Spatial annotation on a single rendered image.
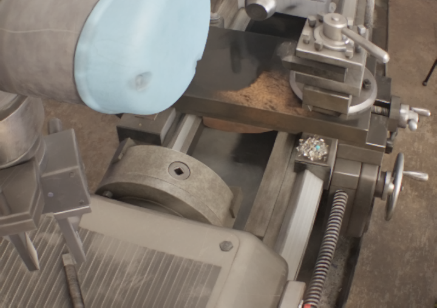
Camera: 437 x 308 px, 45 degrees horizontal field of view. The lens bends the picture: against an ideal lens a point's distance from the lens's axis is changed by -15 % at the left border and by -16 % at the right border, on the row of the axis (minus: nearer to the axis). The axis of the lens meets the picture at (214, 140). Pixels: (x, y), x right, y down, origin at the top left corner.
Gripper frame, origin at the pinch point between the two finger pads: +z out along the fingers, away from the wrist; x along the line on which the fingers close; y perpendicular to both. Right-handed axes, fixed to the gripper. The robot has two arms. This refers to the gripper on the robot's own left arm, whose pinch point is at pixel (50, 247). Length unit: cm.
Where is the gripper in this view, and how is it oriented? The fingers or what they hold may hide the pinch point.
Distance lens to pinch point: 60.0
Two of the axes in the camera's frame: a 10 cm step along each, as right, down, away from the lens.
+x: -9.6, 2.4, -1.8
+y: -2.9, -6.7, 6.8
